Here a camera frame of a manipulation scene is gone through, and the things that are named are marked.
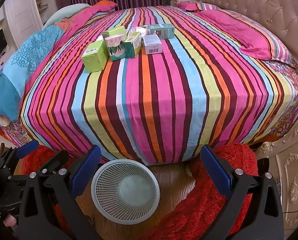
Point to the white box Korean red text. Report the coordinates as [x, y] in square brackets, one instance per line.
[142, 30]

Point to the lime green box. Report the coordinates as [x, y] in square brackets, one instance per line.
[95, 56]

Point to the colourful striped bed sheet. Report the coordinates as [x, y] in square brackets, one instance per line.
[158, 108]

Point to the green yellow small box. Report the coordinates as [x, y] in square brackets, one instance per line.
[133, 45]

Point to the white mesh trash basket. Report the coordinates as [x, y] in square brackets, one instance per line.
[125, 192]

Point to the blue patterned quilt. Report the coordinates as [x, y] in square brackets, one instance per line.
[21, 65]

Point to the person's left hand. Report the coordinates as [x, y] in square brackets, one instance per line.
[10, 221]

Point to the red fluffy rug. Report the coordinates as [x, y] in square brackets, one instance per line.
[187, 206]

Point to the ornate cream bed frame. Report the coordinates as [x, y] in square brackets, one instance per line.
[282, 156]

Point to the pale green pillow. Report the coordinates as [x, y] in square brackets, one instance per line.
[65, 12]

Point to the white lavender barcode box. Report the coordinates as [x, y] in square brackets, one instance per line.
[152, 44]

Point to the green box behind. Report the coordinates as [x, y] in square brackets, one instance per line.
[118, 30]

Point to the white wardrobe cabinet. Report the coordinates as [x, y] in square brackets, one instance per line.
[26, 17]

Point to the green white patterned box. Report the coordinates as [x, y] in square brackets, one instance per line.
[116, 47]

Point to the teal rectangular box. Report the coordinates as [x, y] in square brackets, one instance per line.
[163, 31]

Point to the pink pillow near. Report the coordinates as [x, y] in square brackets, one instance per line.
[257, 41]

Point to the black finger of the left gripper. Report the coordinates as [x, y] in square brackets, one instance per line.
[55, 165]
[26, 149]

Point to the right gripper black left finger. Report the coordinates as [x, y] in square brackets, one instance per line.
[59, 214]

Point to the pink striped pillow far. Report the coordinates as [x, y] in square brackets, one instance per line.
[196, 6]

